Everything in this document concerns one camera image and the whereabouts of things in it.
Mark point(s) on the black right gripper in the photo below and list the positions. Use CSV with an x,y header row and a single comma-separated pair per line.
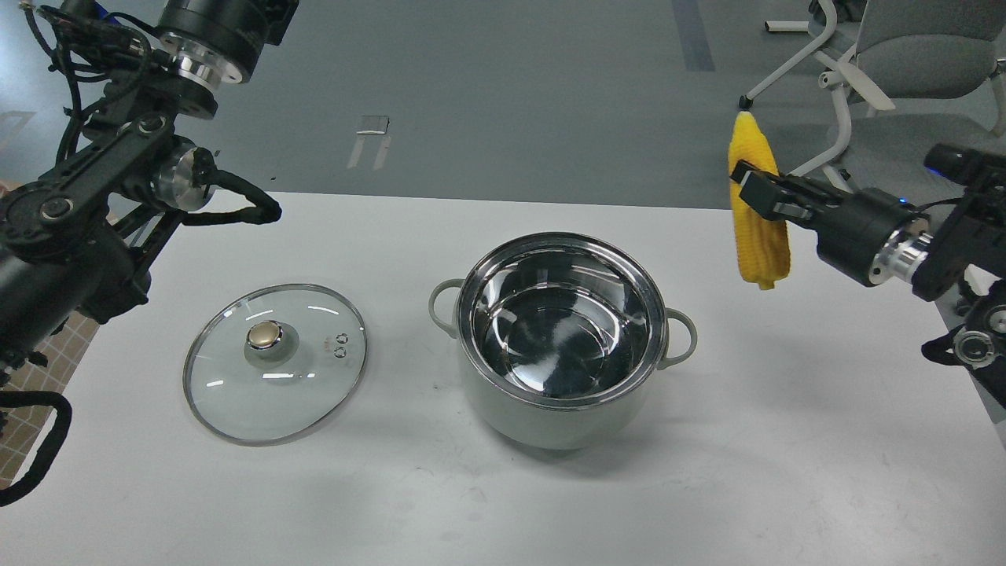
x,y
857,233

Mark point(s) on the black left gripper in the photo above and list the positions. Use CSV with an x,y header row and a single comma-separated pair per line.
x,y
216,42

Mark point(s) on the yellow corn cob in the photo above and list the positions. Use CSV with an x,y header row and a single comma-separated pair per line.
x,y
762,247

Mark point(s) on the glass pot lid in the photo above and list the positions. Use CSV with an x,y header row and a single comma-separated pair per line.
x,y
275,364

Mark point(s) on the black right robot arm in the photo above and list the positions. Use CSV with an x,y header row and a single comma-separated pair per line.
x,y
966,252

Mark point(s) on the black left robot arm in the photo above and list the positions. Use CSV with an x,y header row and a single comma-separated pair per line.
x,y
82,237

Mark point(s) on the grey steel cooking pot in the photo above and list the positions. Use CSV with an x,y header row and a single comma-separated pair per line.
x,y
558,334

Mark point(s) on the grey white office chair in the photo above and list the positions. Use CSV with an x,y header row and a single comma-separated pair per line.
x,y
931,50

